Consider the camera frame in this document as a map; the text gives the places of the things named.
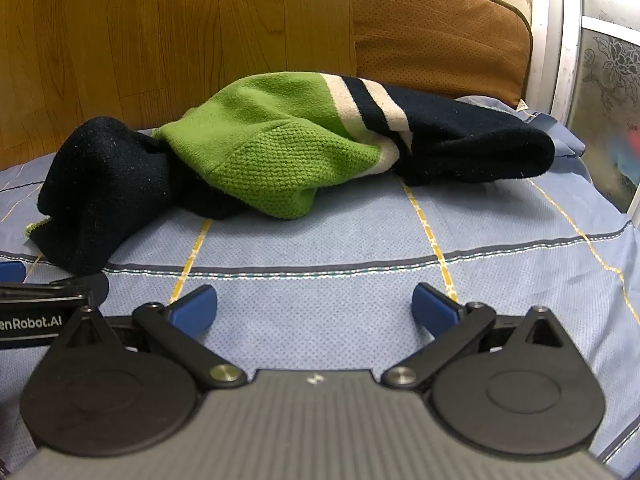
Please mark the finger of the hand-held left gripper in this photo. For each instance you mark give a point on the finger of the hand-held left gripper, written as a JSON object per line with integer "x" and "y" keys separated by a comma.
{"x": 92, "y": 287}
{"x": 12, "y": 272}

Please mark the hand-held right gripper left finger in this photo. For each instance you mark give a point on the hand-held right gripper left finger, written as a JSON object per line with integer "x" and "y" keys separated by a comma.
{"x": 192, "y": 307}

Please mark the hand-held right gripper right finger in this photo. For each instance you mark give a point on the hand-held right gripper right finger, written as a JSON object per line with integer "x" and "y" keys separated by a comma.
{"x": 435, "y": 307}

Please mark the green and navy striped sweater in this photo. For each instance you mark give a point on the green and navy striped sweater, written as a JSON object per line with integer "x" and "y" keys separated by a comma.
{"x": 280, "y": 160}

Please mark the blue checked bed sheet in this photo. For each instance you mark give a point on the blue checked bed sheet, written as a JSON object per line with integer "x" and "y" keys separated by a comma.
{"x": 320, "y": 255}

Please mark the wooden board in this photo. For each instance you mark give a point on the wooden board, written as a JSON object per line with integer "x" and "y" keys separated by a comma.
{"x": 150, "y": 35}

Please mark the brown cushion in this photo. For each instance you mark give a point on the brown cushion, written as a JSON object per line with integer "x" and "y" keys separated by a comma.
{"x": 440, "y": 40}

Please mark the white framed frosted glass door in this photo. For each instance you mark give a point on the white framed frosted glass door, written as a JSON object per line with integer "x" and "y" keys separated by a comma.
{"x": 600, "y": 85}

